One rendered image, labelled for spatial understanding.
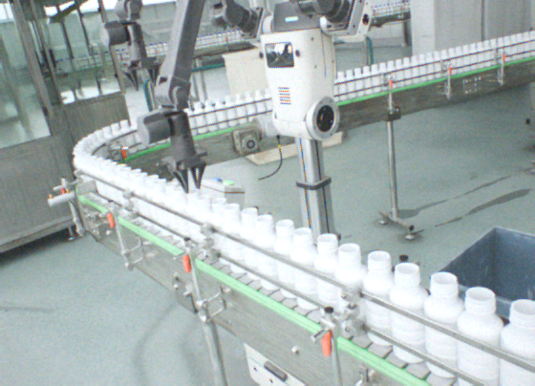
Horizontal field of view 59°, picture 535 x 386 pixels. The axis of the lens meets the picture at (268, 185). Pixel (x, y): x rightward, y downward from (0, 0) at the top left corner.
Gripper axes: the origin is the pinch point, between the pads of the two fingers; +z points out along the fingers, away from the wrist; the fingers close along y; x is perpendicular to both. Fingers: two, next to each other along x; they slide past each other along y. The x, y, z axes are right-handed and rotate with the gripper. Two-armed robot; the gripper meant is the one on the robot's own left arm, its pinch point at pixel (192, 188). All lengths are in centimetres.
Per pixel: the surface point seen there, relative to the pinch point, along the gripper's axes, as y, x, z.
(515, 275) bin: 60, -56, 36
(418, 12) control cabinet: 537, 284, -11
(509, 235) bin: 60, -54, 24
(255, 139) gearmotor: 95, 97, 23
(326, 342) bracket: -12, -57, 12
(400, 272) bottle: 0, -64, 3
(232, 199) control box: 15.2, 5.5, 9.8
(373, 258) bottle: 1, -58, 2
